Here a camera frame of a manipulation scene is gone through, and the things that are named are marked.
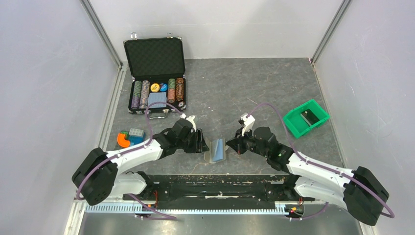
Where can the black credit card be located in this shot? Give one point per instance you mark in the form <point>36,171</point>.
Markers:
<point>309,117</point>

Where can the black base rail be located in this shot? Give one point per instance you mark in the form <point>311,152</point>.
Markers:
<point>219,192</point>

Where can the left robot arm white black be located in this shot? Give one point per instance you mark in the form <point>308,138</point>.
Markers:
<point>104,174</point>

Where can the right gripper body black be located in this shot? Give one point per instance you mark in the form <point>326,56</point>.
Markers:
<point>247,143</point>

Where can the black poker chip case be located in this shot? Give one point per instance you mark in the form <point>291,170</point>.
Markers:
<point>156,60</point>

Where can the brown orange chip stack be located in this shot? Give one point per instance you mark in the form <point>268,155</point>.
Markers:
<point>179,89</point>

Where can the green plastic bin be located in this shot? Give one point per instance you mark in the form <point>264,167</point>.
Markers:
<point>295,123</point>

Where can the yellow dealer button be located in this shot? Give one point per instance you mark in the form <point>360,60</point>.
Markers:
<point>155,87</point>

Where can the olive card holder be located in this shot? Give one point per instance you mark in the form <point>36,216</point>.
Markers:
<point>216,151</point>

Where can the purple green chip stack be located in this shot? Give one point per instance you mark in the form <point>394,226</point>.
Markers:
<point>136,95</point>

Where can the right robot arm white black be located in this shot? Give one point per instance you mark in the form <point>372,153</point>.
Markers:
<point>357,191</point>

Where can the purple brown chip stack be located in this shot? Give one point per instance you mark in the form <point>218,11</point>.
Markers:
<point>144,94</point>

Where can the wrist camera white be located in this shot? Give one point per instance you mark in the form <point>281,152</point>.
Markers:
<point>247,122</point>
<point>192,119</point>

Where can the blue dealer button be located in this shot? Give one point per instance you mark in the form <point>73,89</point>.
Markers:
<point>163,87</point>

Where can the colourful toy block set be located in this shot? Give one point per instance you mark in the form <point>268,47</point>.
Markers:
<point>129,138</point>

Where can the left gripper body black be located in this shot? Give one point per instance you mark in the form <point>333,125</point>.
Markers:
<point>188,144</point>

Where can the green orange chip stack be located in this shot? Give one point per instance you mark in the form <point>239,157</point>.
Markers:
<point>171,91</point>

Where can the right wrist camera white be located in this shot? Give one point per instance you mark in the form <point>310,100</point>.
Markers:
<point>247,122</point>

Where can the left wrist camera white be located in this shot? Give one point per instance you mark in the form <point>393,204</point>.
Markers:
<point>192,119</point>

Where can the blue playing card deck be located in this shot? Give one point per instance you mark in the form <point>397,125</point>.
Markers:
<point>157,100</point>

